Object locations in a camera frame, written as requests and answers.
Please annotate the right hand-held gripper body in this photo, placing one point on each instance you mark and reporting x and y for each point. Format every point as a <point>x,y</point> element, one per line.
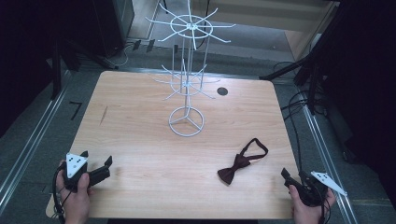
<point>311,193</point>

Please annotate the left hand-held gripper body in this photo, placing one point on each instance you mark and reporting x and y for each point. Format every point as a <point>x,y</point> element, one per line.
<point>74,164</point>

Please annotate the dark red bow tie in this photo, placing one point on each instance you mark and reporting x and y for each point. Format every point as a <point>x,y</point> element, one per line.
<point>232,172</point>

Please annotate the person's right hand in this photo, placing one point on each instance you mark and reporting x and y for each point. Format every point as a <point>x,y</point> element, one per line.
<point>306,214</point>

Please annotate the person's left hand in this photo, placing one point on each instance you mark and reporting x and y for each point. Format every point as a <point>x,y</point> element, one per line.
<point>76,202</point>

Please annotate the black stand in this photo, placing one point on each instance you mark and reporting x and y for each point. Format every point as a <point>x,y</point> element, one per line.
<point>56,71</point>
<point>313,81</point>

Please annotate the black plug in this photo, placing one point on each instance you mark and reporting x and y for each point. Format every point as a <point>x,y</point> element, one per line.
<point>137,44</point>
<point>150,45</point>

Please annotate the dark cabinet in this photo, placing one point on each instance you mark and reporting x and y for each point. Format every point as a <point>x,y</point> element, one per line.
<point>113,25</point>

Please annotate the metal floor rail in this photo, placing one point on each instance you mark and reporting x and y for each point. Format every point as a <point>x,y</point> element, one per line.
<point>323,155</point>
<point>34,140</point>

